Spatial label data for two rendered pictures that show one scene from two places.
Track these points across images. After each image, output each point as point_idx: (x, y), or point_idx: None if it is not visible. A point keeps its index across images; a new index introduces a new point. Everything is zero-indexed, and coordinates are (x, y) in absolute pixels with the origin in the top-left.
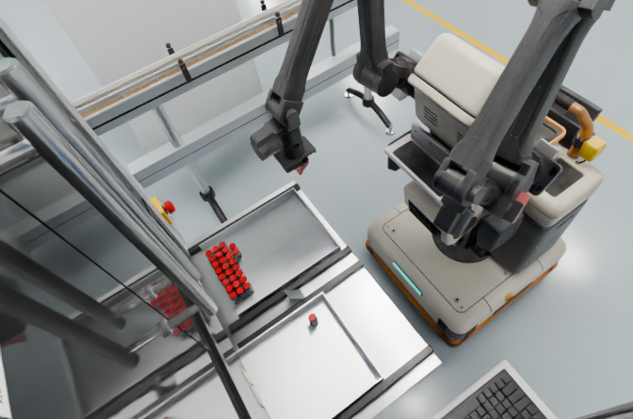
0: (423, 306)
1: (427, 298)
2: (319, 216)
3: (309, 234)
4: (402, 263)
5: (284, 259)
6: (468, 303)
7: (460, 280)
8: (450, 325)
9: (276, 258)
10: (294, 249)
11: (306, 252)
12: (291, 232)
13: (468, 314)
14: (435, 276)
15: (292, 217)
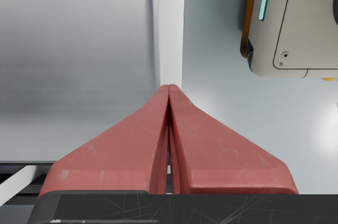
0: (253, 16)
1: (261, 28)
2: (176, 40)
3: (116, 73)
4: None
5: (23, 90)
6: (290, 65)
7: (311, 39)
8: (254, 66)
9: (3, 78)
10: (60, 83)
11: (86, 106)
12: (72, 36)
13: (278, 73)
14: (294, 17)
15: None
